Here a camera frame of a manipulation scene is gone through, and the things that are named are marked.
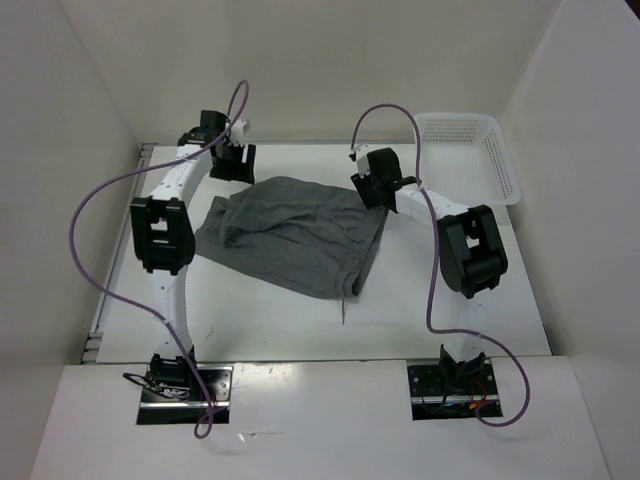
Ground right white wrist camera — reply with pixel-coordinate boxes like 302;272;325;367
348;144;372;178

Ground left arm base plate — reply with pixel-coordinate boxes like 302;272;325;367
136;364;234;426

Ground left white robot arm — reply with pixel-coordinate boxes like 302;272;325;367
130;110;256;400

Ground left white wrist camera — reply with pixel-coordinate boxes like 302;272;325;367
229;119;250;143

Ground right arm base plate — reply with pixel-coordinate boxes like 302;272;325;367
406;360;503;421

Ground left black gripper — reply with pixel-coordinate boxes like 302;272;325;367
210;140;256;185

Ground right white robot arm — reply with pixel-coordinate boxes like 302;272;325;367
349;145;508;393

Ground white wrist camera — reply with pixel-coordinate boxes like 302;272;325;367
348;144;372;178
229;119;250;143

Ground grey shorts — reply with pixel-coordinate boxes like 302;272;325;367
195;176;388;302

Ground white plastic basket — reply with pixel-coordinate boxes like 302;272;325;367
415;113;522;206

